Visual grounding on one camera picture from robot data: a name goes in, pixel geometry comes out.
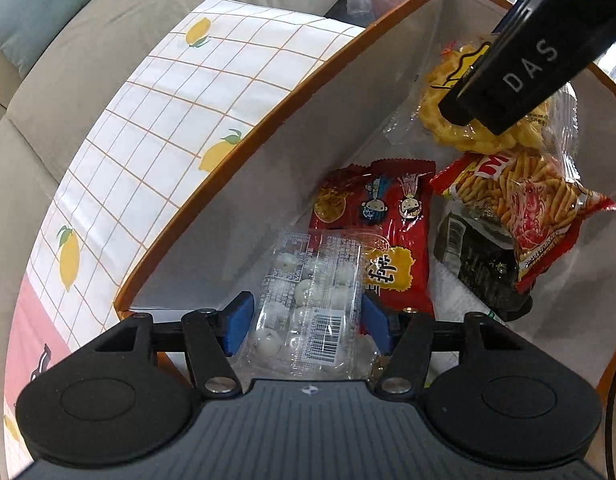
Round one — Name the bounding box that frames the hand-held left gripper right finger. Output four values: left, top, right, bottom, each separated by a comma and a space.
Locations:
360, 292, 515, 402

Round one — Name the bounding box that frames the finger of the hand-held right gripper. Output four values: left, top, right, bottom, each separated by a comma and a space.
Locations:
438, 77, 476, 127

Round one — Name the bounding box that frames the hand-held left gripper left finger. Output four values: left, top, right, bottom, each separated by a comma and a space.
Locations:
94, 291, 255, 399

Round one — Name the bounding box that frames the yellow crispy noodle snack bag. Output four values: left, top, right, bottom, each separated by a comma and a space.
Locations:
385, 40, 580, 157

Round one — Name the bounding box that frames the clear white candy packet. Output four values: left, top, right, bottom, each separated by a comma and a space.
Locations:
235, 227, 381, 381

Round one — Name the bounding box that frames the red cartoon snack packet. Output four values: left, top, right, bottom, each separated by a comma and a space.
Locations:
308, 159, 437, 337

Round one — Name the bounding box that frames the dark green black snack packet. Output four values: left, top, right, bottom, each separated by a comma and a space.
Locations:
432, 211, 535, 322

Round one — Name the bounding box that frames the orange shrimp stick snack bag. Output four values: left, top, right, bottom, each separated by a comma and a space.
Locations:
430, 151, 616, 297

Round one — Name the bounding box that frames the orange storage box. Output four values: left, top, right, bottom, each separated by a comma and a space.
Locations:
112, 0, 616, 396

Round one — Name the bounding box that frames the lemon print pink white tablecloth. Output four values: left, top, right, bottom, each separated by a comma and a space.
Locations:
2, 0, 369, 480

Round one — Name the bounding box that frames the teal cushion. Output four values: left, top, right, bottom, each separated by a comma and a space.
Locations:
0, 0, 134, 80

